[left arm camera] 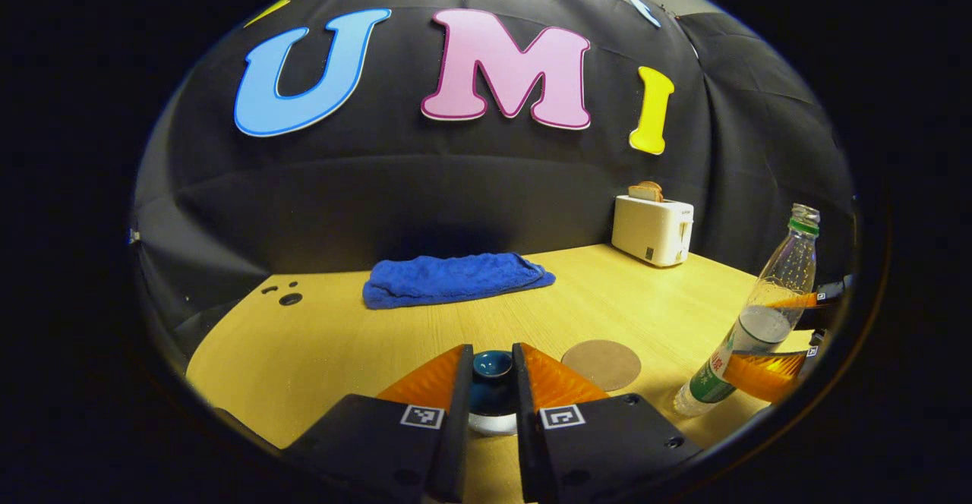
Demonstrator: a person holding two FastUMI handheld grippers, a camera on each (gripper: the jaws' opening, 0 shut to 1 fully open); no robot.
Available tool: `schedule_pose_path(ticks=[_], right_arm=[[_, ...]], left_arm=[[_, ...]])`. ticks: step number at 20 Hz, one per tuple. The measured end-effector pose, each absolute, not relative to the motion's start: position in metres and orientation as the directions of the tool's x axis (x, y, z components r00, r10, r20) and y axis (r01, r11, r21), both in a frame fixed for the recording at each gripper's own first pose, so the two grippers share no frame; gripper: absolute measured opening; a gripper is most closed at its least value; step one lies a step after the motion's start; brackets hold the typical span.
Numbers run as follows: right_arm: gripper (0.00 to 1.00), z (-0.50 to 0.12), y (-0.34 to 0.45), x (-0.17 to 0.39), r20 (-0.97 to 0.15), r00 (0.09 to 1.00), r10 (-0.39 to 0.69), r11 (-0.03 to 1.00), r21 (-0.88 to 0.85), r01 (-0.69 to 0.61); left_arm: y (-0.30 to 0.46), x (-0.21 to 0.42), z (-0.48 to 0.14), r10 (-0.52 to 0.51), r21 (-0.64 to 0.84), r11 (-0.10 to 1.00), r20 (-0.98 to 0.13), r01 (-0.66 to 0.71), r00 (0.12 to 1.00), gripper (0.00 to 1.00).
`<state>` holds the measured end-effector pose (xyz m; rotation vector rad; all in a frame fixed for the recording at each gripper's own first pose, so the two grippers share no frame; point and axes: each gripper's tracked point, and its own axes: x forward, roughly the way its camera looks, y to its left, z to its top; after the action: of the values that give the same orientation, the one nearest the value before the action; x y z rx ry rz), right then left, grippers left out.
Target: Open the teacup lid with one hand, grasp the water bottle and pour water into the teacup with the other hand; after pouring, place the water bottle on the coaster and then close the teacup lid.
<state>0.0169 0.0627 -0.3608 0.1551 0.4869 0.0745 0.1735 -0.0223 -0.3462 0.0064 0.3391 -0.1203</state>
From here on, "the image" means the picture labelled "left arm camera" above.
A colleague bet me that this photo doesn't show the clear plastic water bottle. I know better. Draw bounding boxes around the clear plastic water bottle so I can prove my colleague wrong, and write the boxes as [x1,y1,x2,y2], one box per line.
[672,203,822,418]

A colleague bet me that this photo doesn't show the white teacup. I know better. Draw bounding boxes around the white teacup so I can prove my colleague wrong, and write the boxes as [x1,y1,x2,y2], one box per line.
[467,411,519,437]

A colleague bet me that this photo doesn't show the black backdrop cloth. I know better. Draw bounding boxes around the black backdrop cloth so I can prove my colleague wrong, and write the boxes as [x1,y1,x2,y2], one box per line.
[129,0,859,353]

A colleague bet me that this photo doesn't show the blue towel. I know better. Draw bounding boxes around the blue towel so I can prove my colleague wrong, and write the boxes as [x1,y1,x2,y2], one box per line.
[362,252,557,310]

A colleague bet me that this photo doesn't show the round brown coaster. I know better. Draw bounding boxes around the round brown coaster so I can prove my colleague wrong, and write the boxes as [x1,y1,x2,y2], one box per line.
[561,339,642,392]

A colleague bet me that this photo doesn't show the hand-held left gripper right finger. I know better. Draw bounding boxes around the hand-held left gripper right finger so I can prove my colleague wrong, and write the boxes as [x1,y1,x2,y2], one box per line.
[511,342,703,504]

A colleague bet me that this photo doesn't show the white toaster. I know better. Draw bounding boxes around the white toaster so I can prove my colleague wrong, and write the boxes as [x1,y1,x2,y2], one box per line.
[611,194,695,268]

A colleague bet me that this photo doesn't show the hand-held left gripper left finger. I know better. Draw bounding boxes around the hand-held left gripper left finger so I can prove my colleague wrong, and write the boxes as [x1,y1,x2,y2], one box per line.
[285,343,475,504]

